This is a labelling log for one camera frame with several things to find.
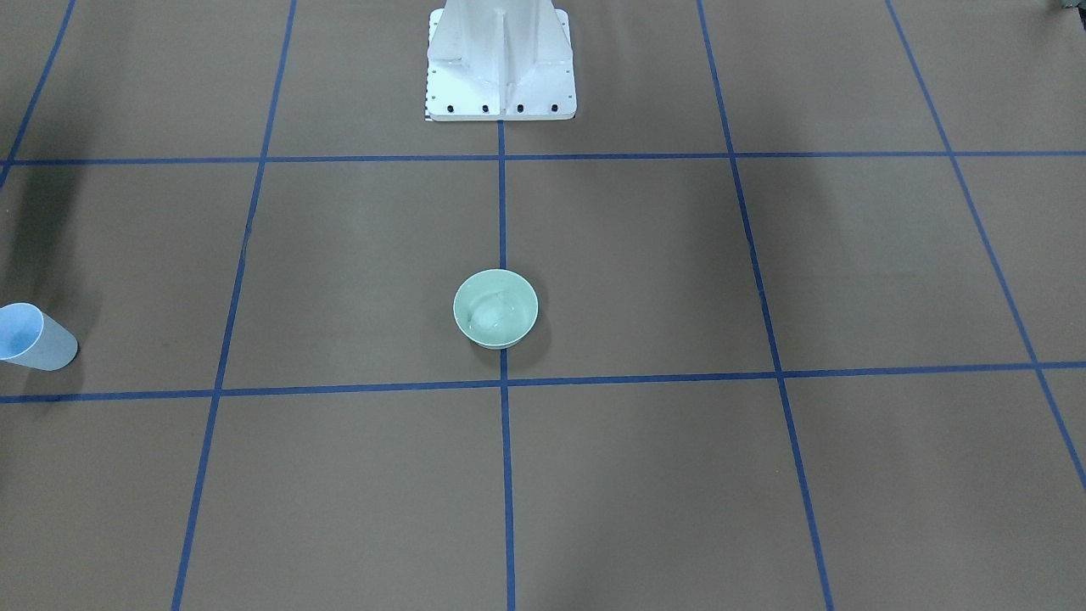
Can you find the light green bowl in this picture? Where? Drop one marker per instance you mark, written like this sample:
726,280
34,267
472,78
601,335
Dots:
495,308

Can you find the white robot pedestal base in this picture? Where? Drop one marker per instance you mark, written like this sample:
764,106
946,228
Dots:
500,61

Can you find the light blue plastic cup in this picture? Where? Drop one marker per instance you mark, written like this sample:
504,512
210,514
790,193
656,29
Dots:
31,338

